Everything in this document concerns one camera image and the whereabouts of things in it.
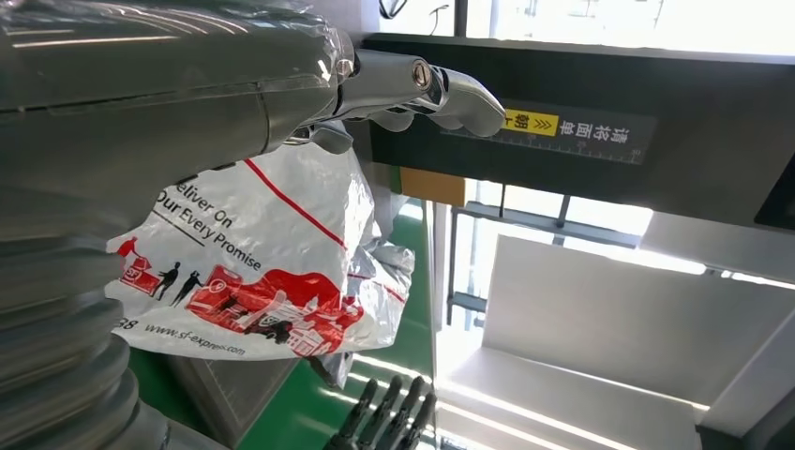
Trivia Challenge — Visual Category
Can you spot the white courier bag package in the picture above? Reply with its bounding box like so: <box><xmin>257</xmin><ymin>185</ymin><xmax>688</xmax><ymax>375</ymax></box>
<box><xmin>105</xmin><ymin>139</ymin><xmax>416</xmax><ymax>389</ymax></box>

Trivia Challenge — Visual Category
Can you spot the brown cardboard box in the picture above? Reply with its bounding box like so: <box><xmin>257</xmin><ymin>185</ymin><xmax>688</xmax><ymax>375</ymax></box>
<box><xmin>400</xmin><ymin>166</ymin><xmax>467</xmax><ymax>208</ymax></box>

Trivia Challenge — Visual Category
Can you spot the black inbound scanner machine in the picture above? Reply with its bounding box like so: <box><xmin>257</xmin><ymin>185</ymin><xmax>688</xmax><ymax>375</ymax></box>
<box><xmin>167</xmin><ymin>32</ymin><xmax>795</xmax><ymax>450</ymax></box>

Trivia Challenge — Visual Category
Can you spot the aluminium conveyor frame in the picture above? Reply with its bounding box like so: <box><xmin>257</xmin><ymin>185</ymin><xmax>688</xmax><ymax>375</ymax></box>
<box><xmin>427</xmin><ymin>200</ymin><xmax>454</xmax><ymax>386</ymax></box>

